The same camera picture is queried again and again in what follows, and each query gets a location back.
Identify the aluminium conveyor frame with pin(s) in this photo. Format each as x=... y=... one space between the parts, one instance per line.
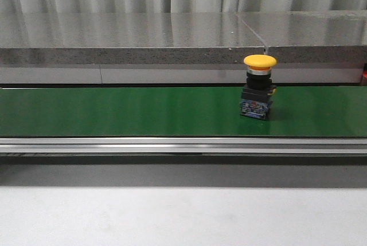
x=231 y=146

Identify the grey stone slab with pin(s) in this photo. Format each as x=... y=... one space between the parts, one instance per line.
x=315 y=37
x=44 y=39

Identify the green conveyor belt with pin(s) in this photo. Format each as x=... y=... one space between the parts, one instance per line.
x=180 y=111

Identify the grey stone slab left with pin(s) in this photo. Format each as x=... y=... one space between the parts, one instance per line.
x=44 y=39

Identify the grey stone slab right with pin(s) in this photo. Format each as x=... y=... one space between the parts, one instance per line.
x=315 y=37

